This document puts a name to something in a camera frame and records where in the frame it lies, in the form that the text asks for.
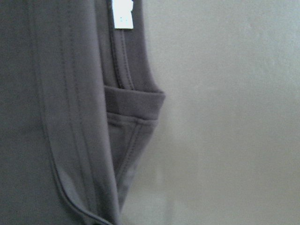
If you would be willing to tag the dark brown t-shirt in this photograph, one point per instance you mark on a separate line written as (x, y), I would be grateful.
(78, 106)

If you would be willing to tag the brown paper table cover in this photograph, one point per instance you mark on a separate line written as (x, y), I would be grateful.
(227, 147)

